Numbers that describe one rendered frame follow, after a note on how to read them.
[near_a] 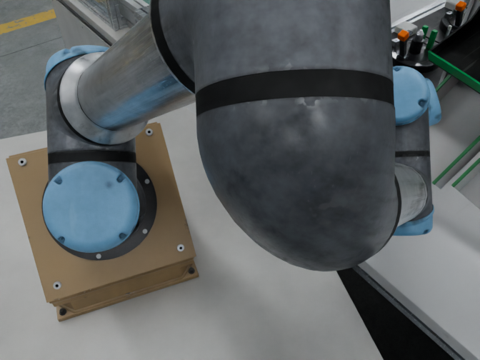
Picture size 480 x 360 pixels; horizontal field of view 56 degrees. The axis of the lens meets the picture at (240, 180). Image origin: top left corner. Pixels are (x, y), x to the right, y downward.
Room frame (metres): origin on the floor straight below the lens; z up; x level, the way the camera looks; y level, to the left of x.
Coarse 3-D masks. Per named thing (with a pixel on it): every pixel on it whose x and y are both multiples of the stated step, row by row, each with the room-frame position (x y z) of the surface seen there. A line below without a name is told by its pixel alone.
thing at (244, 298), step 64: (192, 128) 0.90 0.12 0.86; (0, 192) 0.68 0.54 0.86; (192, 192) 0.68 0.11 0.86; (0, 256) 0.51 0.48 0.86; (256, 256) 0.51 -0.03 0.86; (0, 320) 0.37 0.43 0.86; (64, 320) 0.37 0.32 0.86; (128, 320) 0.37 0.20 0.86; (192, 320) 0.37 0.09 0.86; (256, 320) 0.37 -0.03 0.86; (320, 320) 0.37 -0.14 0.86
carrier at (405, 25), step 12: (408, 24) 1.20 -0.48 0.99; (396, 36) 1.17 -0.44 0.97; (420, 36) 1.05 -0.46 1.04; (432, 36) 1.07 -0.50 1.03; (444, 36) 1.03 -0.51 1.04; (396, 48) 1.07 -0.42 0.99; (408, 48) 1.07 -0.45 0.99; (420, 48) 1.04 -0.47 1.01; (396, 60) 1.01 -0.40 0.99; (408, 60) 1.01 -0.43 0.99; (420, 60) 1.01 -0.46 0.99; (420, 72) 0.99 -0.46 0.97; (432, 72) 0.99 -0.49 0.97
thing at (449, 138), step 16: (448, 80) 0.72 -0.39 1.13; (448, 96) 0.72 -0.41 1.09; (464, 96) 0.71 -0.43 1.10; (448, 112) 0.69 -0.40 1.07; (464, 112) 0.68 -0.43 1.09; (432, 128) 0.68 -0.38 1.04; (448, 128) 0.67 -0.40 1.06; (464, 128) 0.65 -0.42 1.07; (432, 144) 0.65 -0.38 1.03; (448, 144) 0.64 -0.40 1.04; (464, 144) 0.62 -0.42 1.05; (432, 160) 0.62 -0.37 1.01; (448, 160) 0.61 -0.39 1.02; (464, 160) 0.59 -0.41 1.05; (432, 176) 0.60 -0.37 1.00; (448, 176) 0.57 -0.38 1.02
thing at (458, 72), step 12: (468, 24) 0.73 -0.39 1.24; (456, 36) 0.72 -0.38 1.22; (468, 36) 0.72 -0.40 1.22; (432, 48) 0.70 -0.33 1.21; (444, 48) 0.71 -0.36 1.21; (456, 48) 0.70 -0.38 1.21; (468, 48) 0.69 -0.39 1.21; (432, 60) 0.69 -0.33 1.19; (444, 60) 0.66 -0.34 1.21; (456, 60) 0.68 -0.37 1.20; (468, 60) 0.67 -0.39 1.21; (456, 72) 0.64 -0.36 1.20; (468, 72) 0.64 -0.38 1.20; (468, 84) 0.62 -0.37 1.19
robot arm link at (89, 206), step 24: (48, 168) 0.42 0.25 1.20; (72, 168) 0.39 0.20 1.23; (96, 168) 0.39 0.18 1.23; (120, 168) 0.41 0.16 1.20; (48, 192) 0.36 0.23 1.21; (72, 192) 0.37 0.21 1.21; (96, 192) 0.37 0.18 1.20; (120, 192) 0.38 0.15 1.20; (48, 216) 0.34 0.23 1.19; (72, 216) 0.35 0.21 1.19; (96, 216) 0.35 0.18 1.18; (120, 216) 0.36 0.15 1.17; (72, 240) 0.33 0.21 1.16; (96, 240) 0.33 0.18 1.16; (120, 240) 0.34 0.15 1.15
